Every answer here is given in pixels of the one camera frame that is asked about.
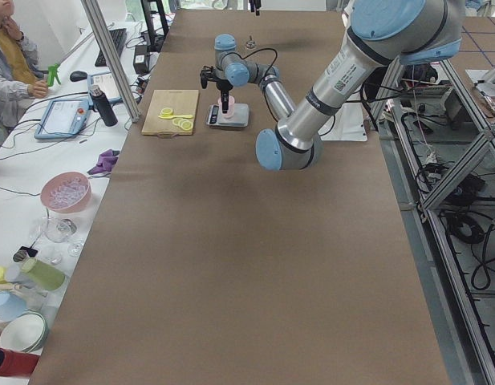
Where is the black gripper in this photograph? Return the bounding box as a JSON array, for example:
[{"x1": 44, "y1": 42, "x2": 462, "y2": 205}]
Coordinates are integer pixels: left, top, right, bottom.
[{"x1": 215, "y1": 0, "x2": 262, "y2": 112}]

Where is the pink plastic cup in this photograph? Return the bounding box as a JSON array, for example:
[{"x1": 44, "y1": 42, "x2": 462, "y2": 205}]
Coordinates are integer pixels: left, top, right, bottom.
[{"x1": 217, "y1": 95, "x2": 235, "y2": 119}]

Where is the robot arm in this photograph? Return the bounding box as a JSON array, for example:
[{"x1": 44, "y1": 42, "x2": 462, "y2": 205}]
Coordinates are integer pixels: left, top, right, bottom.
[{"x1": 200, "y1": 1, "x2": 465, "y2": 170}]

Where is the glass sauce bottle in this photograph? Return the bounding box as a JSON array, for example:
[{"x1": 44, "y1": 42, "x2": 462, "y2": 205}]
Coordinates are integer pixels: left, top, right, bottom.
[{"x1": 245, "y1": 36, "x2": 256, "y2": 50}]

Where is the silver kitchen scale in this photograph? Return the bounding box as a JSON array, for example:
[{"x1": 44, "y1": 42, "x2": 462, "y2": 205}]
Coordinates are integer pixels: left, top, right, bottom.
[{"x1": 205, "y1": 103, "x2": 250, "y2": 129}]

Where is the green cup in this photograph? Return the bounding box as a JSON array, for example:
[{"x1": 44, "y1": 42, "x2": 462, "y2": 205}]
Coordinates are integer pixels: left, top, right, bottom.
[{"x1": 20, "y1": 257, "x2": 65, "y2": 291}]

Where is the light blue cup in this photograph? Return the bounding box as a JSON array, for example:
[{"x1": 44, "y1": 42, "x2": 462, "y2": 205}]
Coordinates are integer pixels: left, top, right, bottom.
[{"x1": 0, "y1": 291, "x2": 27, "y2": 322}]

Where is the red cup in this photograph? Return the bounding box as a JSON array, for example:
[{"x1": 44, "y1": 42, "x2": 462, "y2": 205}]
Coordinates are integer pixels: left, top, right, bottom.
[{"x1": 0, "y1": 348, "x2": 40, "y2": 379}]

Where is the wooden cutting board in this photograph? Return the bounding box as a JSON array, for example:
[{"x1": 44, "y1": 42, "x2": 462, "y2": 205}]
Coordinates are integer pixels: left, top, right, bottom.
[{"x1": 141, "y1": 90, "x2": 199, "y2": 137}]

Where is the yellow plastic knife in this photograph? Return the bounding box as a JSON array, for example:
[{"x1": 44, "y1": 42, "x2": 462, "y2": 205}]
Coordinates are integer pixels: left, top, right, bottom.
[{"x1": 158, "y1": 114, "x2": 194, "y2": 120}]

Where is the black power adapter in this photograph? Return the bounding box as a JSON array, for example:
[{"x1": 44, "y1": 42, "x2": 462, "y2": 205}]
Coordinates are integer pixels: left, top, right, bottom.
[{"x1": 133, "y1": 45, "x2": 151, "y2": 75}]

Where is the black keyboard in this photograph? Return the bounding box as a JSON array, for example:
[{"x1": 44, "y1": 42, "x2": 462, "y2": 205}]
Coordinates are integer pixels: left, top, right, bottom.
[{"x1": 94, "y1": 28, "x2": 128, "y2": 68}]

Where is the blue teach pendant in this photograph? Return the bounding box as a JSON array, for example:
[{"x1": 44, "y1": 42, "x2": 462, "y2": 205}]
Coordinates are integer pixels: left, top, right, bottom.
[
  {"x1": 87, "y1": 71, "x2": 121, "y2": 103},
  {"x1": 34, "y1": 99, "x2": 90, "y2": 140}
]

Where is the black thermos bottle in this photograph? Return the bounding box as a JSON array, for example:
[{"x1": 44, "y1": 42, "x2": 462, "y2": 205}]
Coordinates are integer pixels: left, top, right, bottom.
[{"x1": 89, "y1": 84, "x2": 118, "y2": 127}]

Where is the purple cloth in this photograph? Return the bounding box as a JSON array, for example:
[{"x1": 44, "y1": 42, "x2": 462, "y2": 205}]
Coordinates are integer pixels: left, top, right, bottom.
[{"x1": 87, "y1": 149, "x2": 120, "y2": 176}]

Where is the black computer mouse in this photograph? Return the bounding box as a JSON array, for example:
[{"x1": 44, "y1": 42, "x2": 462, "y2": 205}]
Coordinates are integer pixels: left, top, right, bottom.
[{"x1": 69, "y1": 71, "x2": 88, "y2": 83}]

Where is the pink bowl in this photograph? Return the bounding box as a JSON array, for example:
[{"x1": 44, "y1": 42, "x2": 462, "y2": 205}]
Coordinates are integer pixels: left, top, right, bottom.
[{"x1": 40, "y1": 172, "x2": 91, "y2": 213}]

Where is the seated person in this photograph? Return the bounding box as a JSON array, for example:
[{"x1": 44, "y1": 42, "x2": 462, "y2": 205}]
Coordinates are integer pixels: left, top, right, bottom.
[{"x1": 0, "y1": 0, "x2": 49, "y2": 129}]

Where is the wine glass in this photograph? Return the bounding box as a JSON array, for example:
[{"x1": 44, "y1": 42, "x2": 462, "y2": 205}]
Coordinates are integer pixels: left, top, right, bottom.
[{"x1": 44, "y1": 218, "x2": 84, "y2": 257}]

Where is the white green bowl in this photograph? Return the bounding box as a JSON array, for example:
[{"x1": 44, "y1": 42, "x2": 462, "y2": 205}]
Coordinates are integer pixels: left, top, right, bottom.
[{"x1": 0, "y1": 312, "x2": 49, "y2": 353}]

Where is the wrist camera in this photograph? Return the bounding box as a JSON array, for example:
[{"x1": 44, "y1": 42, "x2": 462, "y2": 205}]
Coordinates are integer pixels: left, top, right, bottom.
[{"x1": 200, "y1": 66, "x2": 216, "y2": 89}]

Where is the aluminium frame post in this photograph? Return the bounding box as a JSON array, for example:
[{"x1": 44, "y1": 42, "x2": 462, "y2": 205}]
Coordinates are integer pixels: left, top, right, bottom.
[{"x1": 81, "y1": 0, "x2": 140, "y2": 123}]

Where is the white camera mast base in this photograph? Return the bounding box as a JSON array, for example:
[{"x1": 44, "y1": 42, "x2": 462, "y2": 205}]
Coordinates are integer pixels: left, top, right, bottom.
[{"x1": 319, "y1": 103, "x2": 367, "y2": 142}]

